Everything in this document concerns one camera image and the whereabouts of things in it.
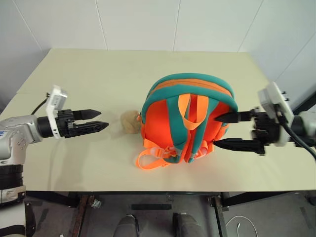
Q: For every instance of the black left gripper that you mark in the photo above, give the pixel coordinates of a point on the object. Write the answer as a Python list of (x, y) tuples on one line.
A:
[(65, 124)]

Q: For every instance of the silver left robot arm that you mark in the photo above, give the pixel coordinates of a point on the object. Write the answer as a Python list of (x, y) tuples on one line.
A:
[(18, 134)]

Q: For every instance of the black metal table frame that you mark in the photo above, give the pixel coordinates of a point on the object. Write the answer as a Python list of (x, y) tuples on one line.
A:
[(56, 198)]

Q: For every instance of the black tape strip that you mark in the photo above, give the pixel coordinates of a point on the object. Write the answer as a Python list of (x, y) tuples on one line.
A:
[(151, 207)]

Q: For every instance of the dark grey rounded shape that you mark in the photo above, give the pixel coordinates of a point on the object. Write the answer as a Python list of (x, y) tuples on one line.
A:
[(188, 224), (126, 225)]

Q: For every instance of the slanted black floor strip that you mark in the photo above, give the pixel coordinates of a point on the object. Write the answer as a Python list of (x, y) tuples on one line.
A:
[(42, 221)]

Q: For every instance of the teal and orange backpack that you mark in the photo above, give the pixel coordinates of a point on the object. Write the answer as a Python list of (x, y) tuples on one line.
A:
[(163, 123)]

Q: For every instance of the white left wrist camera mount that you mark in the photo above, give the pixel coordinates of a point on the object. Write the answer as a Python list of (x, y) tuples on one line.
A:
[(58, 98)]

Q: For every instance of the black metal beam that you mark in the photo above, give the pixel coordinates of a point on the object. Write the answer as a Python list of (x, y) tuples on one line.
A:
[(302, 105)]

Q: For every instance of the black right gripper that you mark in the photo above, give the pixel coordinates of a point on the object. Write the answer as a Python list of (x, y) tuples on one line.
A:
[(267, 132)]

